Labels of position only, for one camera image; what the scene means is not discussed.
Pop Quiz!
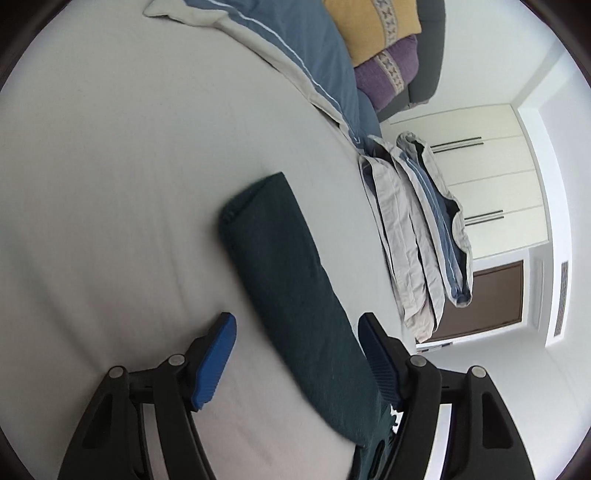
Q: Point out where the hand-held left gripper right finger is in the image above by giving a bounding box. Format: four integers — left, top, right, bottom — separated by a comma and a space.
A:
358, 312, 536, 480

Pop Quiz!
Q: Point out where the purple cushion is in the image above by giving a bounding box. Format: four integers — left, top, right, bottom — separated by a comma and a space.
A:
355, 34, 419, 112

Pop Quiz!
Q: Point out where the blue beige duvet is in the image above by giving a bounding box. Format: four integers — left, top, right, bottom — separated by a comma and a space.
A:
143, 0, 384, 145

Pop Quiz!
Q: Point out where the white bed sheet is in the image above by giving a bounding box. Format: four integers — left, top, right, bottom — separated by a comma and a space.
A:
0, 0, 419, 480

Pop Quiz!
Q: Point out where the white wardrobe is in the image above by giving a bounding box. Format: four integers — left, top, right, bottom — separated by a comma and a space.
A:
388, 104, 553, 267

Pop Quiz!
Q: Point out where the dark green knit sweater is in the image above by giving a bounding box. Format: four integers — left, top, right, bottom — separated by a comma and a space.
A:
218, 172, 407, 480

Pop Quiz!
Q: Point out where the dark grey headboard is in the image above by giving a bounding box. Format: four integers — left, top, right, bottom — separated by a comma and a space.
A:
379, 0, 446, 123

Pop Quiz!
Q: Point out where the white wall vent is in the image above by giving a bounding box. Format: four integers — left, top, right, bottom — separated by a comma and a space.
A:
551, 261, 570, 337

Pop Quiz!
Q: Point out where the brown door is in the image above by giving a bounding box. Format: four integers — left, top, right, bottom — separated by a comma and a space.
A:
416, 259, 527, 344

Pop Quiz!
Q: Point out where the yellow cushion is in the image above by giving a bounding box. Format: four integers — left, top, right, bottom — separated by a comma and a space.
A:
322, 0, 423, 68

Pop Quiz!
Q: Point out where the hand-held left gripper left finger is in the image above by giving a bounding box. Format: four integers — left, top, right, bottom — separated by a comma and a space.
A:
58, 312, 238, 480

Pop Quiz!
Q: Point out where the folded beige blue quilt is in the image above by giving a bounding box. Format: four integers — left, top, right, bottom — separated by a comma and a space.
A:
358, 131, 475, 343

